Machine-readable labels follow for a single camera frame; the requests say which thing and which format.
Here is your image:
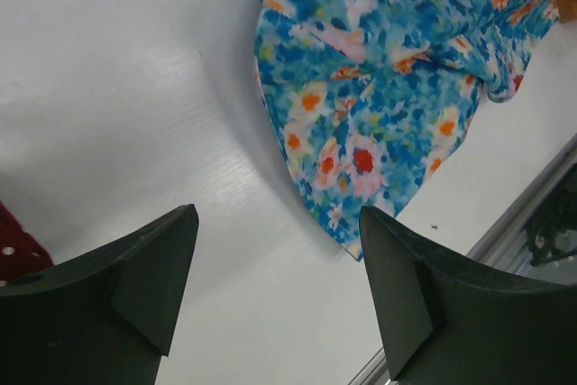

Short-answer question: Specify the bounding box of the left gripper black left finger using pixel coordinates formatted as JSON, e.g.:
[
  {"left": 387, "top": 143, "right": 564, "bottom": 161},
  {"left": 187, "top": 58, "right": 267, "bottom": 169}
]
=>
[{"left": 1, "top": 204, "right": 199, "bottom": 385}]

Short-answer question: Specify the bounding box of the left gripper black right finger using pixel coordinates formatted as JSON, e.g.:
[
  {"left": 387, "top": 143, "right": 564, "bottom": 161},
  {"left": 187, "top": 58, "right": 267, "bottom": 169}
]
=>
[{"left": 360, "top": 206, "right": 576, "bottom": 384}]

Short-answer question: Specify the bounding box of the red dotted skirt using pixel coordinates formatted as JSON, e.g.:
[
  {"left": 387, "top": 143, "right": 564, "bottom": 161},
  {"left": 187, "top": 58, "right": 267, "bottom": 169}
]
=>
[{"left": 0, "top": 203, "right": 54, "bottom": 286}]

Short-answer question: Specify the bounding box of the blue floral skirt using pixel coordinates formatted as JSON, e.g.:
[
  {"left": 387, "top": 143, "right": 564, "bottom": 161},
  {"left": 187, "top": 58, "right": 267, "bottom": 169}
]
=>
[{"left": 254, "top": 0, "right": 558, "bottom": 260}]

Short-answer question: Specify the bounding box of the orange plastic bin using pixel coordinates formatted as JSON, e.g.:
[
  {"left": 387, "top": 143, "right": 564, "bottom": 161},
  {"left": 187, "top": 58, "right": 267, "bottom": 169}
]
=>
[{"left": 555, "top": 0, "right": 577, "bottom": 23}]

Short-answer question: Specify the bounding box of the aluminium rail frame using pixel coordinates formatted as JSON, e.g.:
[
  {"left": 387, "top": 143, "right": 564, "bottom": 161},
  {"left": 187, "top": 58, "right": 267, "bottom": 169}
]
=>
[{"left": 354, "top": 142, "right": 576, "bottom": 384}]

